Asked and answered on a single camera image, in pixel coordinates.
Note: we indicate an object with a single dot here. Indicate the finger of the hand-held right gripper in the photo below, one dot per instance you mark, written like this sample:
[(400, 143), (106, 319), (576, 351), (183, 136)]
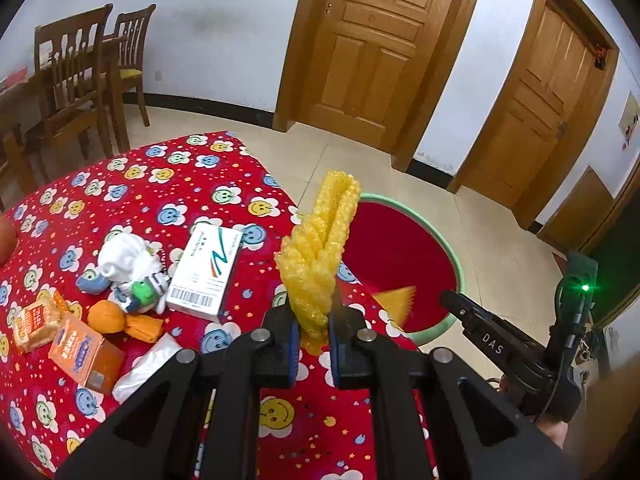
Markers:
[(487, 337)]

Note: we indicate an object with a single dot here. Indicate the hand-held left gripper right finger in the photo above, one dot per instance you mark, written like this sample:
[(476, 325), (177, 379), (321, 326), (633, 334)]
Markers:
[(336, 360)]

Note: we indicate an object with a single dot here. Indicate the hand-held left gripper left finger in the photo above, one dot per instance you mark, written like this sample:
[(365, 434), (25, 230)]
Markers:
[(294, 360)]

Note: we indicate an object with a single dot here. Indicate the yellow foam net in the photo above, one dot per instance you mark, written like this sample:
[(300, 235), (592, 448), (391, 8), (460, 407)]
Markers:
[(320, 260), (397, 302)]

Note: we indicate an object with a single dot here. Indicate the red basin with green rim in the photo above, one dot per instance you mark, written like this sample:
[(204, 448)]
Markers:
[(400, 255)]

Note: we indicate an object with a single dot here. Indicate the white box with striped print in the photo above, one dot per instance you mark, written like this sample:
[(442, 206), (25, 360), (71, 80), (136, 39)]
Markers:
[(205, 270)]

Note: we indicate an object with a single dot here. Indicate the orange snack packet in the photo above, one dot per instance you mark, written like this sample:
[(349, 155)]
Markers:
[(37, 322)]

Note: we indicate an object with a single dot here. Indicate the person's right forearm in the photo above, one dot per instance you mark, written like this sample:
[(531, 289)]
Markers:
[(610, 425)]

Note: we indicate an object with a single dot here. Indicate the person's right hand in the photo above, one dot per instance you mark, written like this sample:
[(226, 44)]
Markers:
[(550, 432)]

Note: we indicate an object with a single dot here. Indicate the dark green board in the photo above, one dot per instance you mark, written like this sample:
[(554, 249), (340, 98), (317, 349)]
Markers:
[(617, 260)]

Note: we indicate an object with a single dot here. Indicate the white plastic wrapper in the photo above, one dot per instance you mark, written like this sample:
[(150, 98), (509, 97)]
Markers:
[(147, 367)]

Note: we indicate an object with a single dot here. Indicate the leaning wooden panel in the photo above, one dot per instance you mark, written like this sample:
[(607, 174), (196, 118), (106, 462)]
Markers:
[(580, 210)]

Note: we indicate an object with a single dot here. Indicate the orange crumpled wrapper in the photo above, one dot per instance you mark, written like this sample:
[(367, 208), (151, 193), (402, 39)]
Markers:
[(144, 327)]

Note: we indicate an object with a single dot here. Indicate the small striped plush toy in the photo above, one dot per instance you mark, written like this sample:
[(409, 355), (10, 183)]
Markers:
[(142, 292)]

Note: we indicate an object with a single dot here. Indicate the orange wrapped candy toy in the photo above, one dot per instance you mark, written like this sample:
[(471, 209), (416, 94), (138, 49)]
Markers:
[(106, 317)]

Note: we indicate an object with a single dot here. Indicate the white crumpled cloth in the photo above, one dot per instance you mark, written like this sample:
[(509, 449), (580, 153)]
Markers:
[(127, 257)]

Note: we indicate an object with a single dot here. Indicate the red printed tablecloth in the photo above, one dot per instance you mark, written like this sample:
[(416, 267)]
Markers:
[(190, 190)]

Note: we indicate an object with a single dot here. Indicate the orange small carton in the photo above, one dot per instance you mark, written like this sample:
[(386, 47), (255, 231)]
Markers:
[(82, 352)]

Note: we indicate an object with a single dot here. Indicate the wooden door with red ornament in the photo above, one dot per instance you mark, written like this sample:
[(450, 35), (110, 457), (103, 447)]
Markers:
[(545, 105)]

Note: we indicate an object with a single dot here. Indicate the brown round object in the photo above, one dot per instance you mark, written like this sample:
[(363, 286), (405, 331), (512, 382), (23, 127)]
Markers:
[(6, 242)]

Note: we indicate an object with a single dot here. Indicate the wooden panelled door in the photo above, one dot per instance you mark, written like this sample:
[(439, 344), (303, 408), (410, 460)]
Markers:
[(380, 45)]

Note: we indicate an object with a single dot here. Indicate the wooden chair with yellow cushion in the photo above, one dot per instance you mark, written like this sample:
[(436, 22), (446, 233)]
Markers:
[(132, 45)]

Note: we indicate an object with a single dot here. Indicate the wooden dining table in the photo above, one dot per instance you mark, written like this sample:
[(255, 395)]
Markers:
[(20, 100)]

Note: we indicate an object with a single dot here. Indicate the wall poster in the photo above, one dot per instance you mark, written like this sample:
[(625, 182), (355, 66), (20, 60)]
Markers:
[(631, 120)]

